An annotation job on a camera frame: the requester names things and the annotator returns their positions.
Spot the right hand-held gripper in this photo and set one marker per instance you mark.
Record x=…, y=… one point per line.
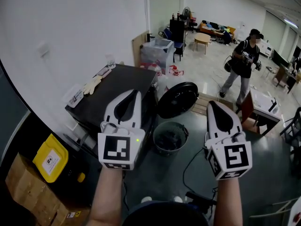
x=235, y=159

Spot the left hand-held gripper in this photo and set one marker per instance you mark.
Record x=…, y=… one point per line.
x=117, y=149

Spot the black washing machine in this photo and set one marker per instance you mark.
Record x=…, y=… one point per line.
x=122, y=79

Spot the dark grey garment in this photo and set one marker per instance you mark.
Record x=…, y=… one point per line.
x=169, y=141

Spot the green slotted laundry basket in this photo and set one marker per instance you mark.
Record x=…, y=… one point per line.
x=170, y=153

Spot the person's right forearm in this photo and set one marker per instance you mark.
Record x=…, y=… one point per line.
x=228, y=201

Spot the person's left forearm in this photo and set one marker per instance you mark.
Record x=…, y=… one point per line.
x=105, y=196

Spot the round black machine door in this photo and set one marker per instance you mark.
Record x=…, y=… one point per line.
x=176, y=100

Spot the large clear storage container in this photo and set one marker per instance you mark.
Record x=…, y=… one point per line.
x=155, y=53

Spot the wooden slat pallet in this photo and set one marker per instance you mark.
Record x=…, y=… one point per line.
x=202, y=102

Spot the cream rubber gloves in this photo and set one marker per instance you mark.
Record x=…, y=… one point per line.
x=91, y=86

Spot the red-brown wooden table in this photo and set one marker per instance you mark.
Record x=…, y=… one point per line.
x=261, y=100

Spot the clear glass cup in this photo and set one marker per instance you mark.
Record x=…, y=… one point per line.
x=111, y=62

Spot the clear plastic box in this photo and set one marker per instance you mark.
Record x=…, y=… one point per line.
x=74, y=96

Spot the wooden board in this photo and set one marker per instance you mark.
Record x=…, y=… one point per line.
x=137, y=50

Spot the black metal rack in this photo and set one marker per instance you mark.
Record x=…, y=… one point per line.
x=295, y=131

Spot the yellow round cap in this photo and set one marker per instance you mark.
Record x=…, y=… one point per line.
x=81, y=177

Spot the brown desk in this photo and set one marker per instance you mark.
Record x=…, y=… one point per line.
x=282, y=75

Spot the black belt device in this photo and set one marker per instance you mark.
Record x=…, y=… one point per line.
x=197, y=199

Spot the black tap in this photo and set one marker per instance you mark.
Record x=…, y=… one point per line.
x=148, y=37

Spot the blue chair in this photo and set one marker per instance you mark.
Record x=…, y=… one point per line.
x=177, y=46

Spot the yellow lid bin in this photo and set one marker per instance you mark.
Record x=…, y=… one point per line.
x=50, y=159

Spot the person's right white shoe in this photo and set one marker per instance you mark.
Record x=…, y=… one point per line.
x=178, y=199

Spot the person's white shoe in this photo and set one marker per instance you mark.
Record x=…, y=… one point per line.
x=146, y=199
x=178, y=199

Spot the white cabinet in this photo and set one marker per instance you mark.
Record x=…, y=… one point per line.
x=266, y=48

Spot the person's left white shoe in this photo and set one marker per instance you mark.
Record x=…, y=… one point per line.
x=146, y=199

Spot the round wooden table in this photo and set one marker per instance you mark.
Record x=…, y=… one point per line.
x=202, y=36

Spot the orange sofa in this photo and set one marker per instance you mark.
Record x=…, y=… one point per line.
x=204, y=28

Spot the black cabinet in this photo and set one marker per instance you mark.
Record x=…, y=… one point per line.
x=177, y=29

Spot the person's dark shirt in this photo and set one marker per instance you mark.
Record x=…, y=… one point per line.
x=164, y=216

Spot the white paper sheet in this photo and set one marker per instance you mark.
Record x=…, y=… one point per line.
x=296, y=215

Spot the black standing fan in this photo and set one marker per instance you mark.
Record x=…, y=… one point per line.
x=186, y=12

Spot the plain cardboard box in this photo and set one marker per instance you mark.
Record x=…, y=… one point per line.
x=26, y=187

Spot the white metal frame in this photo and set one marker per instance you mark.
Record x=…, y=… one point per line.
x=279, y=205

